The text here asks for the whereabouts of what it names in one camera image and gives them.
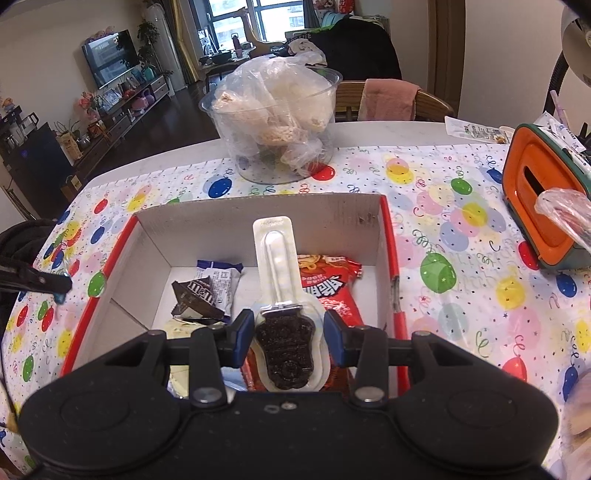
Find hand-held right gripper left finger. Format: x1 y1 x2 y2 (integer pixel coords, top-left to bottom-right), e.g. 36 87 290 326
108 309 257 409

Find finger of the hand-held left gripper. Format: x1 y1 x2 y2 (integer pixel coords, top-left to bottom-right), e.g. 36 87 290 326
0 260 73 298

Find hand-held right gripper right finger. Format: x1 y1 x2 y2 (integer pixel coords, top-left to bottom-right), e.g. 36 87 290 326
323 310 472 408

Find chocolate lollipop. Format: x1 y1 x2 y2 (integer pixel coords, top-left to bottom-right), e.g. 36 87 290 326
252 217 331 393

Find red snack packet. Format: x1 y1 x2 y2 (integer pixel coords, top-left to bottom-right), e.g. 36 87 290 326
245 255 365 393

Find cream drink powder packet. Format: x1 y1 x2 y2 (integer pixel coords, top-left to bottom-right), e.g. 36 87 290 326
165 318 227 342

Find brown chocolate candy packet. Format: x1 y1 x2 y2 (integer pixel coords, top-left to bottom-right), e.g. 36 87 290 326
171 277 232 324

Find white and blue wafer packet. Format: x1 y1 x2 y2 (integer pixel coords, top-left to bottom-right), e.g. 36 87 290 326
196 260 244 319

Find red cardboard box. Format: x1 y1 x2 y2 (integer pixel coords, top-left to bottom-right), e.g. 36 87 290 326
60 193 411 402

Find dark coat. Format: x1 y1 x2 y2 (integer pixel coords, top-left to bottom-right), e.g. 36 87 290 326
0 219 61 278

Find black cabinet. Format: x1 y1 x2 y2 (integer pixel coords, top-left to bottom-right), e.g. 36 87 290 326
0 122 77 217

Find brown paper bag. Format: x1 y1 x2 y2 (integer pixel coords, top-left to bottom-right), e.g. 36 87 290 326
58 131 81 162

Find balloon print tablecloth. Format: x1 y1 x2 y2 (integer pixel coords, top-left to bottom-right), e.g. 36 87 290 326
0 141 591 476

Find clear plastic tub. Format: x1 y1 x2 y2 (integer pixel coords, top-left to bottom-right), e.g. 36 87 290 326
198 65 343 185

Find television cabinet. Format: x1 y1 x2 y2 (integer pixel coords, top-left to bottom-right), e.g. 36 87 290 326
60 74 171 185

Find pink flowers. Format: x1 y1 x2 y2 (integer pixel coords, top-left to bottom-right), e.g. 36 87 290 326
76 92 105 116

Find television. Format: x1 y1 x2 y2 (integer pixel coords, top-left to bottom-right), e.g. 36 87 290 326
82 30 140 89

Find bag of puffed rice cakes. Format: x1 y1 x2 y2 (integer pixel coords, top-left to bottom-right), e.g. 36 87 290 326
210 51 338 178

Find orange tissue box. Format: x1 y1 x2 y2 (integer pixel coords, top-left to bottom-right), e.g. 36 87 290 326
502 124 591 271

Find pink towel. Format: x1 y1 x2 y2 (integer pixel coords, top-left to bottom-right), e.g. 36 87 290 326
360 78 421 121

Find wooden chair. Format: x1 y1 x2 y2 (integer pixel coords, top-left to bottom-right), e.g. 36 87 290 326
335 80 455 123

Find paper leaflet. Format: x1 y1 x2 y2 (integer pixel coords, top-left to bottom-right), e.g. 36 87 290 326
444 115 515 145

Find clear plastic bag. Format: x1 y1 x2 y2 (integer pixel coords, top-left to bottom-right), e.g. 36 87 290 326
536 188 591 254

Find potted plant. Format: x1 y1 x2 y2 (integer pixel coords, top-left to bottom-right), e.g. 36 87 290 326
136 21 162 70

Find white standing air conditioner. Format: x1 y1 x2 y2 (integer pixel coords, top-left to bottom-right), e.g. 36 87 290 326
148 2 185 88

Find small wooden table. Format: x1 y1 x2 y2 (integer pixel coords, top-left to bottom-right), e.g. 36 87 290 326
198 44 259 84

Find yellow curtain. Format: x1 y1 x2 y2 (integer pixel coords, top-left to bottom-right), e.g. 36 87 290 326
168 0 201 84

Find black coat on sofa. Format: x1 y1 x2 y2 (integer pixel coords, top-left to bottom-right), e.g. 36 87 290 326
314 14 402 81

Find beige cloth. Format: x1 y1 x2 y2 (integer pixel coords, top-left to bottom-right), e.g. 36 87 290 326
288 39 324 58

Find wooden door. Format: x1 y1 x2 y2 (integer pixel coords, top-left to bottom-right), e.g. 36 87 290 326
427 0 467 118

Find pens in holder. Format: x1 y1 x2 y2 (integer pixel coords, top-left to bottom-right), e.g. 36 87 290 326
531 90 591 153

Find window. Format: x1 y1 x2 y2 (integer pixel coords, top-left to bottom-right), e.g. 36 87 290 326
208 0 308 44

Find grey desk lamp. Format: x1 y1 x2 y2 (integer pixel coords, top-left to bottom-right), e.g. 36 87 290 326
551 7 591 116

